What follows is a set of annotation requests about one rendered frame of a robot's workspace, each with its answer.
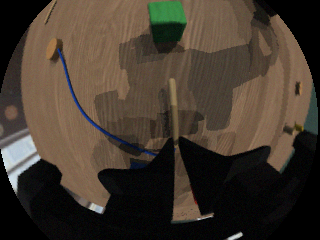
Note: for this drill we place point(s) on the round wooden disc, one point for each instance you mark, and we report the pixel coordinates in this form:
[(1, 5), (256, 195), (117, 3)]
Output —
[(298, 88)]

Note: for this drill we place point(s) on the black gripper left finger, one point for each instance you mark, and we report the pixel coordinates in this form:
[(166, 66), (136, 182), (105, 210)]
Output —
[(155, 180)]

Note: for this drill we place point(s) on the round wooden button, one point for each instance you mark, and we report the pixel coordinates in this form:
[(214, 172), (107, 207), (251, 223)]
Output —
[(53, 49)]

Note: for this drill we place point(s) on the green block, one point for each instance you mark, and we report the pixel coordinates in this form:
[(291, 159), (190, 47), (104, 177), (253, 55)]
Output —
[(167, 20)]

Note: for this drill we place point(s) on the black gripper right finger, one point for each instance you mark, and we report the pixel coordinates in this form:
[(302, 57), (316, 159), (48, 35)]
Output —
[(209, 172)]

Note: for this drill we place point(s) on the short wooden cylinder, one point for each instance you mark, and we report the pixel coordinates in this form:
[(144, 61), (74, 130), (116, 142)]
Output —
[(289, 130)]

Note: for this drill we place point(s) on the blue block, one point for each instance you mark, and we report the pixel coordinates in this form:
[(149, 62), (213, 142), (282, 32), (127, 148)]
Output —
[(137, 165)]

